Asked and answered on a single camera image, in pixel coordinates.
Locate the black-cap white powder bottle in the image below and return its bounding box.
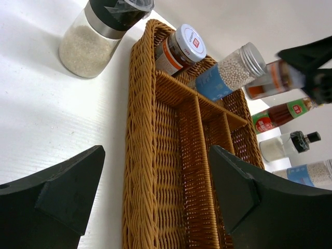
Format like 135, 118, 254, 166
259, 131, 321, 162

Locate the blue-label white pepper jar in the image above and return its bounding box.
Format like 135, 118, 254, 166
187, 42, 267, 102

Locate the white-lid brown spice jar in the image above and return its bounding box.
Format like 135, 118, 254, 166
155, 24, 206, 77

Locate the black-top salt grinder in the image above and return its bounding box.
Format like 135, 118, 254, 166
59, 0, 155, 78

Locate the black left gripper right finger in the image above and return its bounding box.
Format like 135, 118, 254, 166
209, 145, 331, 248

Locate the green-label red sauce bottle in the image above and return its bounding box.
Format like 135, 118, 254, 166
252, 98, 322, 134

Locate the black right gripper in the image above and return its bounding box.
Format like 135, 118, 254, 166
277, 36, 332, 105

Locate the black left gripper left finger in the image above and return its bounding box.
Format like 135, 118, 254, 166
1, 145, 105, 248

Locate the wicker divided basket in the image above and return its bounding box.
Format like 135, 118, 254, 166
122, 19, 264, 248

